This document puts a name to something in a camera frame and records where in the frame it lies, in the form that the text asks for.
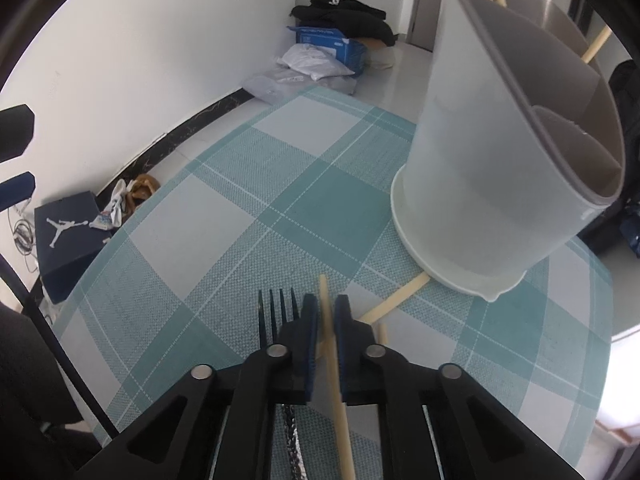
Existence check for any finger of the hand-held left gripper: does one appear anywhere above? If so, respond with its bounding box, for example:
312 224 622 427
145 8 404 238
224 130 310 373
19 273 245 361
0 172 36 211
0 104 36 162

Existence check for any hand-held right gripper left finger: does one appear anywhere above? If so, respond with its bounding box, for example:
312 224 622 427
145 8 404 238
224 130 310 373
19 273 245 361
75 294 321 480

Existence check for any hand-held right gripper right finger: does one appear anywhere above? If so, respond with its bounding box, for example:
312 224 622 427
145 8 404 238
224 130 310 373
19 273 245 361
334 295 586 480

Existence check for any silver fork with studded handle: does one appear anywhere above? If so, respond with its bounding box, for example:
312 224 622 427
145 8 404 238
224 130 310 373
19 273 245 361
256 287 302 480

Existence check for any white grey utensil holder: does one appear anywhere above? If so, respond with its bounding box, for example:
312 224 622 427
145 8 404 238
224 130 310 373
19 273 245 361
390 0 627 303

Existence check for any navy shoe box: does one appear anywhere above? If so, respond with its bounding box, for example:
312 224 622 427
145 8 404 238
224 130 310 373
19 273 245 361
33 191 118 305

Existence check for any white crumpled cloth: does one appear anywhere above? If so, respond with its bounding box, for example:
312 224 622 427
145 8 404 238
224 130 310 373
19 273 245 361
90 180 132 232

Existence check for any brown shoe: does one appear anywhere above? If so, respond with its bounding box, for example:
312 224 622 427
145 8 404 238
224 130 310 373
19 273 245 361
125 174 161 216

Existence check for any teal plaid placemat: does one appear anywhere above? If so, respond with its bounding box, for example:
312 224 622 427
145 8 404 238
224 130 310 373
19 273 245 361
50 84 613 480

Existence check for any thin black rod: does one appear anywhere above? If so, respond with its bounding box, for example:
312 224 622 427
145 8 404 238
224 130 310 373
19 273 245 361
0 252 121 438

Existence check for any grey plastic package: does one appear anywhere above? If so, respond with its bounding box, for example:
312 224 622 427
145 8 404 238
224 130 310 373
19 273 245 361
242 67 358 106

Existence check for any white plastic package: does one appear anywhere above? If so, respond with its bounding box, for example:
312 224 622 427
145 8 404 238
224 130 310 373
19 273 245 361
276 43 353 81

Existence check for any tan bag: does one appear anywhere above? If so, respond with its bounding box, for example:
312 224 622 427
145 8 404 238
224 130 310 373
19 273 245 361
362 37 397 71

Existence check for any blue cardboard box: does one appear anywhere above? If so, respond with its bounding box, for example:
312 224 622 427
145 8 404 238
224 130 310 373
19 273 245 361
286 25 368 77

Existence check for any black jacket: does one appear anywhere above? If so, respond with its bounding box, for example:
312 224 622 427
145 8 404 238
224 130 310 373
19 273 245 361
291 0 398 46

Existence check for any grey door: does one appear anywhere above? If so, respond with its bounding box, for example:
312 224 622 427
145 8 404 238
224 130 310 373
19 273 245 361
406 0 451 53

